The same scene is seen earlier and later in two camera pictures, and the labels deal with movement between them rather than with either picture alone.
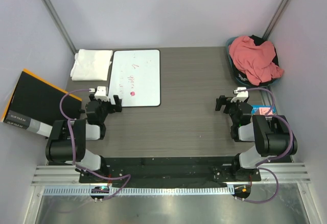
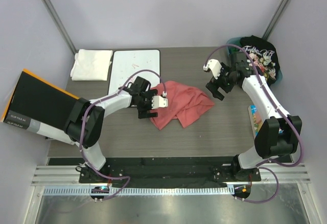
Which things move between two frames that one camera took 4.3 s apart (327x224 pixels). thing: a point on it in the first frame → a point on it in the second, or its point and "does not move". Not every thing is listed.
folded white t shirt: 91,65 does not move
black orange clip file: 34,105 does not move
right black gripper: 222,101 → 213,87
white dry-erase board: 135,76 does not move
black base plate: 172,172 does not move
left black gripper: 112,107 → 143,112
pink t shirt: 257,61 → 184,103
